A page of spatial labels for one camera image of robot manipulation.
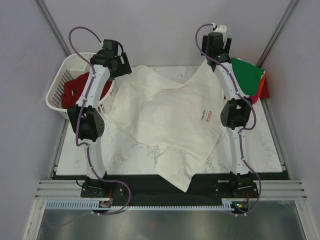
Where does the white Coca-Cola t-shirt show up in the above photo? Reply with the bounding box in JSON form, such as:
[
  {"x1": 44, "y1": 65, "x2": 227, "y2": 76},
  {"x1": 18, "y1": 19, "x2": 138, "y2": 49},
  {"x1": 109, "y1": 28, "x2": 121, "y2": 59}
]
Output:
[{"x1": 107, "y1": 62, "x2": 224, "y2": 192}]

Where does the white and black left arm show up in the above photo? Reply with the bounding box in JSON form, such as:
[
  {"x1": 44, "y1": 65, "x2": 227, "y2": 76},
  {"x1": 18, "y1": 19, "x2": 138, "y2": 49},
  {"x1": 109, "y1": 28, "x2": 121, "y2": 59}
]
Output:
[{"x1": 67, "y1": 39, "x2": 132, "y2": 198}]

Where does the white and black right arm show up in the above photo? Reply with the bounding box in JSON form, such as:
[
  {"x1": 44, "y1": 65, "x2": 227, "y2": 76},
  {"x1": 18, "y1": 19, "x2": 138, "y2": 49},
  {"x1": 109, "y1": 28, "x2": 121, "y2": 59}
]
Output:
[{"x1": 201, "y1": 31, "x2": 259, "y2": 199}]

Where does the white plastic laundry basket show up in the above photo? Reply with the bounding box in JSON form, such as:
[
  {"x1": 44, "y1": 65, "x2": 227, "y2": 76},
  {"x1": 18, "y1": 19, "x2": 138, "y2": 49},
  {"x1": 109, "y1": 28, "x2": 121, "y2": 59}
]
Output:
[{"x1": 45, "y1": 54, "x2": 119, "y2": 120}]

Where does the green folded t-shirt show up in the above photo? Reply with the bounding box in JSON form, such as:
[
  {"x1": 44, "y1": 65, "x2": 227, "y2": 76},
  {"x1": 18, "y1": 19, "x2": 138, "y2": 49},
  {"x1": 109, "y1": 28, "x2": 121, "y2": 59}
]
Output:
[{"x1": 231, "y1": 58, "x2": 266, "y2": 97}]

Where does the red t-shirt in basket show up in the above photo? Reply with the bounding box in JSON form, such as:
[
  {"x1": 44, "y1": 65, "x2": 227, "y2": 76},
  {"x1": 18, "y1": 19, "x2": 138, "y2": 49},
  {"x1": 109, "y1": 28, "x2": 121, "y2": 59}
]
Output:
[{"x1": 60, "y1": 72, "x2": 113, "y2": 110}]

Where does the orange folded t-shirt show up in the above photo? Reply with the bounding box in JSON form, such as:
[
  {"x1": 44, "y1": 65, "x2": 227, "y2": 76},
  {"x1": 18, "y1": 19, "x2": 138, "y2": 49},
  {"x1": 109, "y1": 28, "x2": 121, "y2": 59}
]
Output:
[{"x1": 255, "y1": 71, "x2": 267, "y2": 99}]

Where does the pink folded t-shirt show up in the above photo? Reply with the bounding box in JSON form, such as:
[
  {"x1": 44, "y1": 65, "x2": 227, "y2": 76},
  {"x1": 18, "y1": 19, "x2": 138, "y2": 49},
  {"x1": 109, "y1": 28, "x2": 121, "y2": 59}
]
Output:
[{"x1": 251, "y1": 95, "x2": 259, "y2": 104}]

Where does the dark red folded t-shirt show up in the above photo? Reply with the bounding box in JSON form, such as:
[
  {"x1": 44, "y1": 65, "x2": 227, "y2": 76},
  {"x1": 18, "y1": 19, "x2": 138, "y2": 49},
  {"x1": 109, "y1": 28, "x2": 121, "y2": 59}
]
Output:
[{"x1": 259, "y1": 75, "x2": 270, "y2": 99}]

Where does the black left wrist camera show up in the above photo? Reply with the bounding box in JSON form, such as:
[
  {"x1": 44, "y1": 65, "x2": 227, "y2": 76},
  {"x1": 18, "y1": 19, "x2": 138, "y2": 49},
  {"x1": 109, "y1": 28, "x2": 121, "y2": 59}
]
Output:
[{"x1": 102, "y1": 39, "x2": 119, "y2": 55}]

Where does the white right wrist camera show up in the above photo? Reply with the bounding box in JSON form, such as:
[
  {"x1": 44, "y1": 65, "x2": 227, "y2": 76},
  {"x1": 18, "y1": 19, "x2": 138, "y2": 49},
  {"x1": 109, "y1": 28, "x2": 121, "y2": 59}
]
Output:
[{"x1": 212, "y1": 22, "x2": 227, "y2": 42}]

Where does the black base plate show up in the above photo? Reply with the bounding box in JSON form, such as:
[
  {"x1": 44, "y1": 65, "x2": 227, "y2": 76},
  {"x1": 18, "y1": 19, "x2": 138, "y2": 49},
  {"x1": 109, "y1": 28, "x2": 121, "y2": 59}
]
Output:
[{"x1": 51, "y1": 173, "x2": 258, "y2": 216}]

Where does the white slotted cable duct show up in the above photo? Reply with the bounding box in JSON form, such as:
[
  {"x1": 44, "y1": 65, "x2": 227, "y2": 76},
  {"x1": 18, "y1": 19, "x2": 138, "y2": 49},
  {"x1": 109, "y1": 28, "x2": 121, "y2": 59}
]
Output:
[{"x1": 45, "y1": 198, "x2": 261, "y2": 210}]

